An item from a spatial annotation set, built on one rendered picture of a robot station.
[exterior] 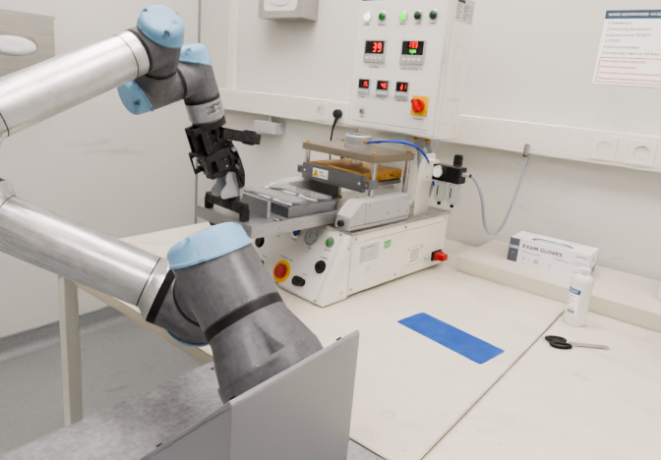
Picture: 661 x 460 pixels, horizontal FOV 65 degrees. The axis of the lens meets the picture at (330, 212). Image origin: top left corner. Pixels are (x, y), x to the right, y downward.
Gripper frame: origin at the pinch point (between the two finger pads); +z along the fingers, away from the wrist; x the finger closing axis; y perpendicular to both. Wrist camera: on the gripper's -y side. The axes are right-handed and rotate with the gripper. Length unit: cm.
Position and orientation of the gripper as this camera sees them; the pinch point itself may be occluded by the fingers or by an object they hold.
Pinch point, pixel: (238, 198)
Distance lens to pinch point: 122.9
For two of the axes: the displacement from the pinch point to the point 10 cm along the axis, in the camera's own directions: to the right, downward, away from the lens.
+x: 7.2, 2.3, -6.6
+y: -6.8, 4.5, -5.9
